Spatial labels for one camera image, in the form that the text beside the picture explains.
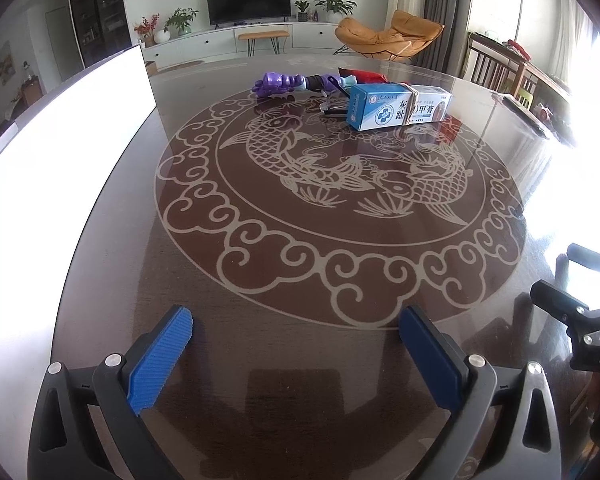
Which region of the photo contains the dark display cabinet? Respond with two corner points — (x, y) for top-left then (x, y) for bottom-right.
(67, 0), (133, 68)

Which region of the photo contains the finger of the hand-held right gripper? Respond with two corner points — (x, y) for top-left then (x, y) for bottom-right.
(566, 242), (600, 273)
(530, 279), (593, 333)

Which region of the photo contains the beige rubber band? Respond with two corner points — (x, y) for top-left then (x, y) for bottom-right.
(405, 87), (422, 123)

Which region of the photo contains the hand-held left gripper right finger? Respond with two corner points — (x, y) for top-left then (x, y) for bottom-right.
(399, 305), (563, 480)

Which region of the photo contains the white flat board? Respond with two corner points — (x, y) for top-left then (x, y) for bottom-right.
(0, 44), (157, 183)

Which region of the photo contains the wooden bench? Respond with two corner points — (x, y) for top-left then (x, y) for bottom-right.
(237, 30), (291, 57)

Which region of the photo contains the dark patterned glass desktop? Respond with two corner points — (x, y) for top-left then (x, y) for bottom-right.
(0, 55), (600, 480)

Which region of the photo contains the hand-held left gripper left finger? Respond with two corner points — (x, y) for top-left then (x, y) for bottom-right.
(27, 305), (195, 480)

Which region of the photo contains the green potted plant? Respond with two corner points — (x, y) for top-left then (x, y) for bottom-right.
(165, 7), (200, 37)

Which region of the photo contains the blue medicine box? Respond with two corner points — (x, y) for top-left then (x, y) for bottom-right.
(346, 82), (455, 132)

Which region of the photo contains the white television cabinet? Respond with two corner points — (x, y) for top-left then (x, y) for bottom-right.
(142, 20), (353, 63)

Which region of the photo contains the black hair clip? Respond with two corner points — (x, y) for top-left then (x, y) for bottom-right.
(320, 100), (353, 118)

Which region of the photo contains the wooden chair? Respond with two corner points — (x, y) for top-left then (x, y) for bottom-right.
(467, 31), (538, 106)

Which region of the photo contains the grey curtain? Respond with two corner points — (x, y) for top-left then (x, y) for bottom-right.
(425, 0), (476, 78)

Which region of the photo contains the large leafy potted plant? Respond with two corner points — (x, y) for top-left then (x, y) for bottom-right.
(314, 0), (357, 23)

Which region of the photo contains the orange lounge chair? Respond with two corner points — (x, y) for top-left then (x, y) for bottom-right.
(334, 10), (445, 63)

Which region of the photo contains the red packet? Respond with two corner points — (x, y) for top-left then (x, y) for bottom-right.
(337, 66), (388, 85)

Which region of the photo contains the framed wall painting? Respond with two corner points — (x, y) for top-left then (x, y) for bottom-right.
(0, 42), (16, 86)

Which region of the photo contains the red flower plant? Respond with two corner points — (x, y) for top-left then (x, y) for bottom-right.
(132, 14), (160, 47)

